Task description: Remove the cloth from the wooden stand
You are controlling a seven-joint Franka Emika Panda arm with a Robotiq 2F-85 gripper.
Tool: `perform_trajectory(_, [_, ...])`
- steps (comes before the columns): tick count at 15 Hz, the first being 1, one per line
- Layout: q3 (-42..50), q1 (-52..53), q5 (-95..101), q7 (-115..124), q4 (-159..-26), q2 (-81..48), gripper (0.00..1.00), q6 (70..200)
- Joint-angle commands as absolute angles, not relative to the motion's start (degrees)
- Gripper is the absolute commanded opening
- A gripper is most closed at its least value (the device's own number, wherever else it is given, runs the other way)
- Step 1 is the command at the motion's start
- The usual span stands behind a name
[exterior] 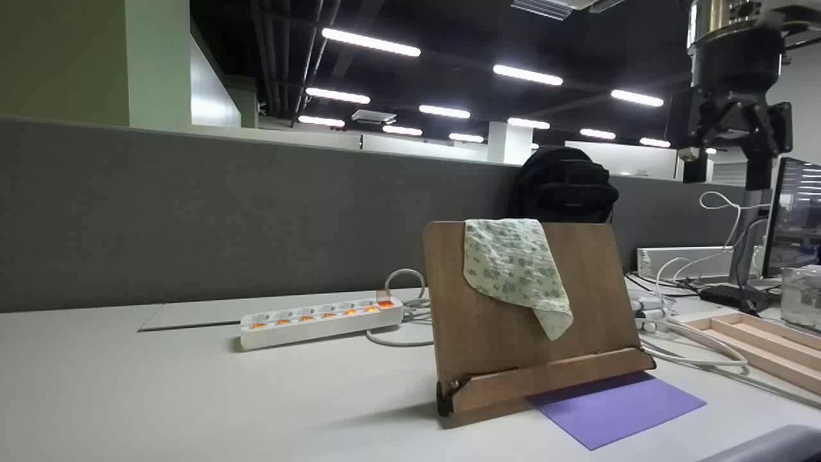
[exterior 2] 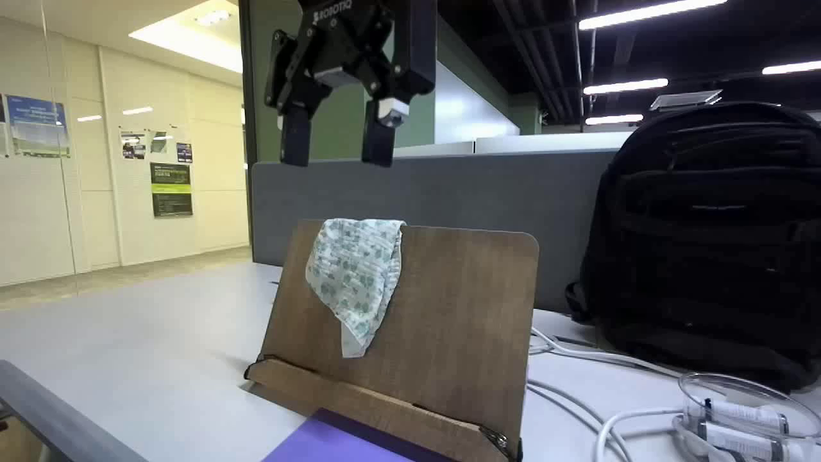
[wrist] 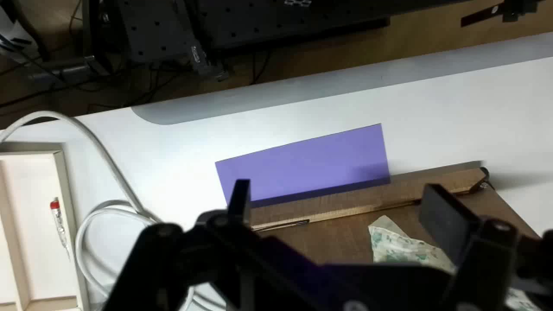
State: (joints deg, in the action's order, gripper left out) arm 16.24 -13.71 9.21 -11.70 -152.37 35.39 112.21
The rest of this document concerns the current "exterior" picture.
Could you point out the white green patterned cloth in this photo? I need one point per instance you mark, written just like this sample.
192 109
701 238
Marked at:
511 259

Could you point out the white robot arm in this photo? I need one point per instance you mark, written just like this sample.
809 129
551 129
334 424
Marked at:
733 59

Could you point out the wooden book stand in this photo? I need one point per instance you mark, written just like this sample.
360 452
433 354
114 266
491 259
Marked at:
491 357

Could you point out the black backpack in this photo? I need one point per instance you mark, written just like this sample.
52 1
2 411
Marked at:
561 185

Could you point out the white power strip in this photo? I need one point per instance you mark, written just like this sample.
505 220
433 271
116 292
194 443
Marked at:
316 322

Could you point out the white rectangular box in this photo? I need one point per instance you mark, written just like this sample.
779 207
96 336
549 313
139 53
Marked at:
672 262

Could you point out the purple paper sheet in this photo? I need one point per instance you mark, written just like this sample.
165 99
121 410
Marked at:
614 410

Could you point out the computer monitor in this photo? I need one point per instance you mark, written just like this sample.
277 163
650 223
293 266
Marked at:
794 223

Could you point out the grey partition wall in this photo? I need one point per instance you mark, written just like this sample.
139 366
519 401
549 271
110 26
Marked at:
116 217

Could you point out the wooden frame tray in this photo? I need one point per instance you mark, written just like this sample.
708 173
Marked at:
778 349

